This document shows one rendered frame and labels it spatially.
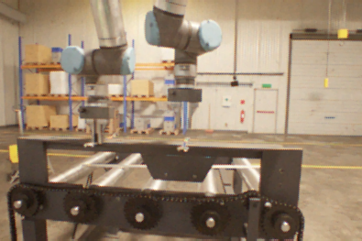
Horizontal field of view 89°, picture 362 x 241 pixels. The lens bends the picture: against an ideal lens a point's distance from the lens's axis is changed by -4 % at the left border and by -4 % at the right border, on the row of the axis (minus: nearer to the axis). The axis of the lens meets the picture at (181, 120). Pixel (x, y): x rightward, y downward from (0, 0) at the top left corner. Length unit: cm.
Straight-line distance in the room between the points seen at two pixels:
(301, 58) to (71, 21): 1185
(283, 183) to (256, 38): 996
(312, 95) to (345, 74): 179
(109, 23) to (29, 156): 80
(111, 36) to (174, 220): 79
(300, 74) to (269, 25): 279
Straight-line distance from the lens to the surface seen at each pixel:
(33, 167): 120
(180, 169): 90
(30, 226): 131
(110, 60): 67
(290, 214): 97
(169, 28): 58
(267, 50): 1068
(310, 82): 1115
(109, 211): 106
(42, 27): 1378
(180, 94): 73
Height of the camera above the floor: 133
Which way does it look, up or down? 5 degrees down
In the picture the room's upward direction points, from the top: 1 degrees clockwise
